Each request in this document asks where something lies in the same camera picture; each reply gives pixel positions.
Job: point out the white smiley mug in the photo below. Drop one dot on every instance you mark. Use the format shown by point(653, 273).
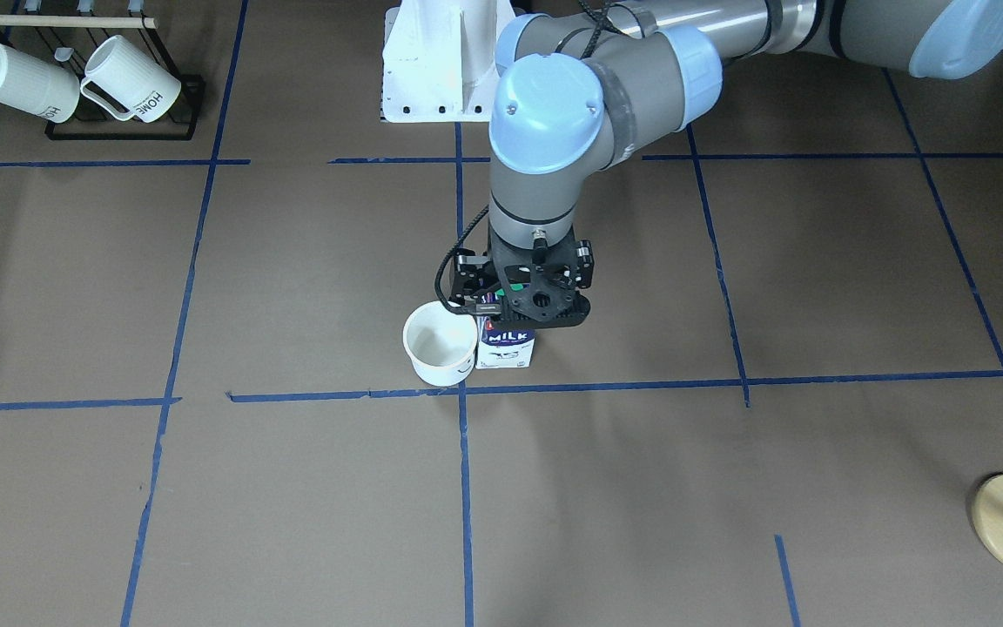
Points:
point(440, 345)

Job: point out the white ribbed mug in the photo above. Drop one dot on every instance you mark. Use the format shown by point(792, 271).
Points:
point(126, 83)
point(32, 85)

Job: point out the white ribbed mug far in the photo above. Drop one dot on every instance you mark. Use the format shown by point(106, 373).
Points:
point(32, 85)

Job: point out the white ribbed mug near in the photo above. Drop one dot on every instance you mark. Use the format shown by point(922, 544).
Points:
point(126, 83)

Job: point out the blue milk carton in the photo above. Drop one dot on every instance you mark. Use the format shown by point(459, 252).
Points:
point(498, 348)

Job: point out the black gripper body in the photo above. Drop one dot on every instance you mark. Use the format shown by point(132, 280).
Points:
point(469, 275)

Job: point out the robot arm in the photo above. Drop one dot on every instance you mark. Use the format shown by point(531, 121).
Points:
point(580, 94)

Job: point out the black wire mug rack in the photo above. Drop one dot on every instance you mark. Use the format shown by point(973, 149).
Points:
point(69, 39)

